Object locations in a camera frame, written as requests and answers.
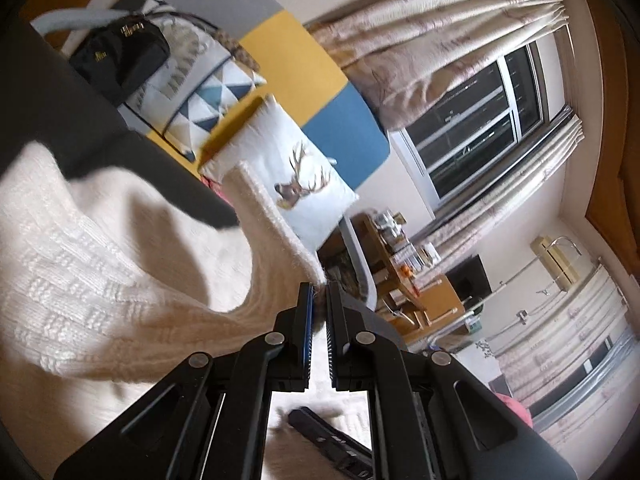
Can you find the pink quilted blanket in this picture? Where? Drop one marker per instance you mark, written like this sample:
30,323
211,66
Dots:
517,408

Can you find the wall air conditioner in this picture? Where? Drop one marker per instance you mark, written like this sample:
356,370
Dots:
558,258

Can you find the white deer print pillow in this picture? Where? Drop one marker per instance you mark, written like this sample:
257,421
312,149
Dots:
309,193

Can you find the black television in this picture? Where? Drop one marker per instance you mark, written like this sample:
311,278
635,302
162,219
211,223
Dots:
470,281

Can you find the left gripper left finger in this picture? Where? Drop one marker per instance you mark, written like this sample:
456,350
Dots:
290,369

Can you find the wooden side table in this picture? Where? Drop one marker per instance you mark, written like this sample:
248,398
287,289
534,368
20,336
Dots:
413,302

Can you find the black handbag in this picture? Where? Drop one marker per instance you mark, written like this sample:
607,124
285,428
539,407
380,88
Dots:
118,58

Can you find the cream knitted sweater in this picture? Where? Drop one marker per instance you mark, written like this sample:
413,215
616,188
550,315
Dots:
106,287

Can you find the triangle pattern pillow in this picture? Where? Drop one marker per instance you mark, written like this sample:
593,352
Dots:
206,74

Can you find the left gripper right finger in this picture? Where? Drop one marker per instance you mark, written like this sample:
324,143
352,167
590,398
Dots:
346,317

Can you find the beige patterned curtain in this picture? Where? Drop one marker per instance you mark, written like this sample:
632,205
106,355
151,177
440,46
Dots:
403,56

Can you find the grey yellow blue sofa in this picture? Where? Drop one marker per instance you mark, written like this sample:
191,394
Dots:
304,80

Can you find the window with white frame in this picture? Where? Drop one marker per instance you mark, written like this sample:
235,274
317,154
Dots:
474,126

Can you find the pink cloth on sofa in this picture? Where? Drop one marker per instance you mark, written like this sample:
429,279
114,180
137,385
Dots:
216,187

